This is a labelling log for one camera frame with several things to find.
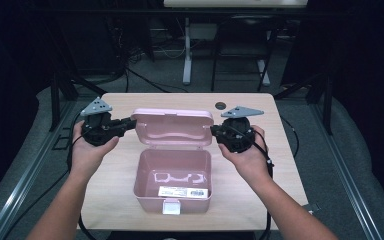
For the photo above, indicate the black chair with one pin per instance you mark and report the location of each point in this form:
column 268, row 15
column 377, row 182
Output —
column 246, row 23

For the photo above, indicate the black metal stand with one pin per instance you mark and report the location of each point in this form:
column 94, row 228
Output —
column 55, row 96
column 327, row 106

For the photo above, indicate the person's left hand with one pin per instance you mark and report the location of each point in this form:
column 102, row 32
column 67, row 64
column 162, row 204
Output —
column 86, row 156

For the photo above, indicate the white background desk top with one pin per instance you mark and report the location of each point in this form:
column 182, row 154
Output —
column 235, row 3

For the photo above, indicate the white desk leg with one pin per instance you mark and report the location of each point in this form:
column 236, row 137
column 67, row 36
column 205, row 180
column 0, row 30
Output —
column 264, row 71
column 187, row 60

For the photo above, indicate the grey tape strip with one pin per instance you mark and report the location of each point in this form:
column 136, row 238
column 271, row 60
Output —
column 315, row 207

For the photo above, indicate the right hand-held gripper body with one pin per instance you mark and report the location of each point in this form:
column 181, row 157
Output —
column 238, row 135

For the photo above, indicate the metal floor rail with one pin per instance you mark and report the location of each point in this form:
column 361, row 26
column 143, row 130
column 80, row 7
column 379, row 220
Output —
column 346, row 180
column 23, row 180

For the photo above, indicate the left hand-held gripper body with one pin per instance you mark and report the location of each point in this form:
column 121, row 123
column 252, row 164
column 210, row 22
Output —
column 98, row 131

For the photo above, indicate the person's right hand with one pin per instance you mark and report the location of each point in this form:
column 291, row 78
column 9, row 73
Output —
column 251, row 163

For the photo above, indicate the pink lidded storage box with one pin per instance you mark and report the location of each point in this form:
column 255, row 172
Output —
column 173, row 130

